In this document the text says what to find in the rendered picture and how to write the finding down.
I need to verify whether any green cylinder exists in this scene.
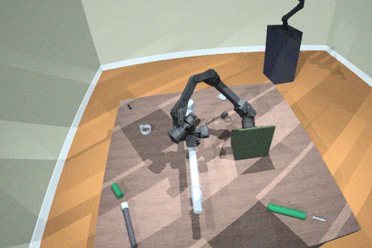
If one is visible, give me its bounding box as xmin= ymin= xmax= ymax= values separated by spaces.
xmin=267 ymin=203 xmax=306 ymax=219
xmin=112 ymin=183 xmax=123 ymax=199

